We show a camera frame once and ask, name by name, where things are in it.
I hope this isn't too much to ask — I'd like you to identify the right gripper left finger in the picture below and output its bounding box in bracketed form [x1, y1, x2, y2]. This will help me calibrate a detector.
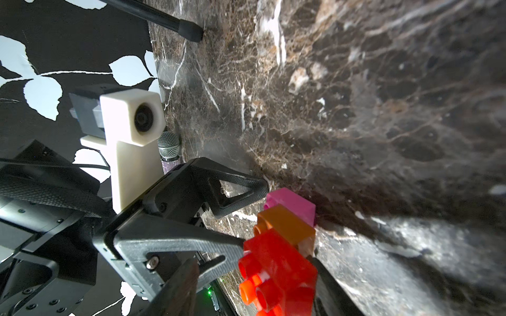
[138, 258, 200, 316]

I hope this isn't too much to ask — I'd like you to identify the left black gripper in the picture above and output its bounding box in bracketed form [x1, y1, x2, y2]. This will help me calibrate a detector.
[1, 140, 113, 315]

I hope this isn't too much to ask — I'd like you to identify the black perforated music stand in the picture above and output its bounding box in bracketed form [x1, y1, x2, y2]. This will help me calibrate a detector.
[101, 0, 204, 43]

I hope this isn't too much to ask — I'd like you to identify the orange-red lego brick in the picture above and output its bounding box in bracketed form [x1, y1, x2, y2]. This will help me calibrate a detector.
[238, 229, 318, 316]

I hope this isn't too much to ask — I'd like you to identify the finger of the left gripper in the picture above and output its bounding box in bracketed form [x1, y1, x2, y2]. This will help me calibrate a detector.
[142, 157, 269, 219]
[93, 213, 244, 300]

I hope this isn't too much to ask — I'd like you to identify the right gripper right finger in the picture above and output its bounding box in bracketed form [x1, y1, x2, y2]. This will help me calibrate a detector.
[310, 257, 364, 316]

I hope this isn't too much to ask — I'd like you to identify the orange lego brick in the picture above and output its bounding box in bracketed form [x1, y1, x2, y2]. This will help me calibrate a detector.
[254, 205, 316, 257]

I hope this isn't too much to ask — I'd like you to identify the pink lego brick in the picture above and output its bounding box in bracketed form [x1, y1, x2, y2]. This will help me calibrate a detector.
[264, 188, 316, 226]

